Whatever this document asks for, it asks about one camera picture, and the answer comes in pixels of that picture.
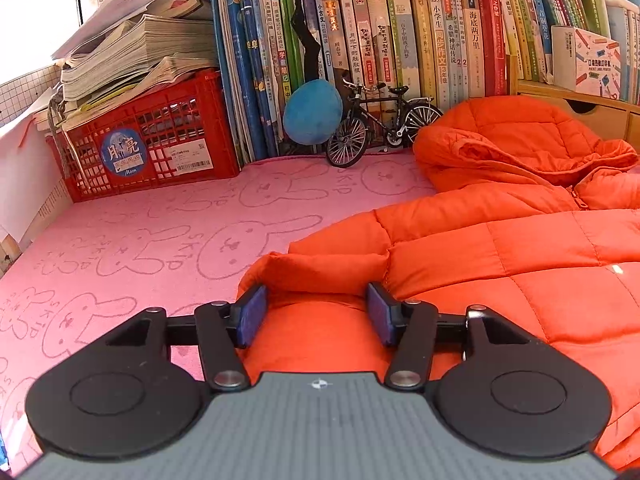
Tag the stack of paper workbooks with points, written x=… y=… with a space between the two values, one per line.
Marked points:
x=140 y=45

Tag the orange puffer jacket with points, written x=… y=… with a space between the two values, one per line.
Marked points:
x=500 y=260

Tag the blue round plush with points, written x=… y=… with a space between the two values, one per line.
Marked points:
x=312 y=112

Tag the black model bicycle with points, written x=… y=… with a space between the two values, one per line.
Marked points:
x=380 y=125

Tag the wooden organizer drawer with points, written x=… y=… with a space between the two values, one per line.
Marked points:
x=605 y=120
x=635 y=127

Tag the large red plastic crate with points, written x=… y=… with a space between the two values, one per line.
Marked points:
x=165 y=160

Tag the pink rabbit-print blanket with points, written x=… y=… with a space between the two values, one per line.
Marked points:
x=150 y=240

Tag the wooden desk organizer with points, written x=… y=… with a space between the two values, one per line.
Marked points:
x=600 y=115

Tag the shelf of mixed storybooks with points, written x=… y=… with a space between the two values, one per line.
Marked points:
x=425 y=45

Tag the white paper board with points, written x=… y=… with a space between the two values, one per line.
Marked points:
x=30 y=185

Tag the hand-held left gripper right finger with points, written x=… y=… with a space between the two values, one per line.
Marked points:
x=382 y=315

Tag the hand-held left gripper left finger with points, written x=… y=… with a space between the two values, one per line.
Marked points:
x=252 y=315

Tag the white pencil-print box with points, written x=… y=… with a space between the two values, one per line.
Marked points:
x=585 y=65

